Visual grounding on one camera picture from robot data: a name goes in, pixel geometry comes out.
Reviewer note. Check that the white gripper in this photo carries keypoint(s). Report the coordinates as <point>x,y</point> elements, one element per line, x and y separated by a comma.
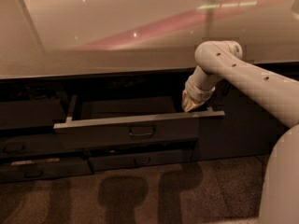
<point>197,90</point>

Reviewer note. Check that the dark grey drawer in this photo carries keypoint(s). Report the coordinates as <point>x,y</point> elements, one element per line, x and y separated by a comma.
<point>30,113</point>
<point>35,145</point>
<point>135,160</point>
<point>44,170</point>
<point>94,124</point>

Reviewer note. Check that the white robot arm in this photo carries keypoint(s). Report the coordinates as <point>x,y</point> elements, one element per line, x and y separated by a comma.
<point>279,96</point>

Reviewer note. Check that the dark round item in drawer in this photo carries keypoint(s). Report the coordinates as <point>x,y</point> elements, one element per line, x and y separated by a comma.
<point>39,92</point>

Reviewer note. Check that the dark grey cabinet door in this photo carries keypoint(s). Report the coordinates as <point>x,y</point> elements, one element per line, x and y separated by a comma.
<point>245,130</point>

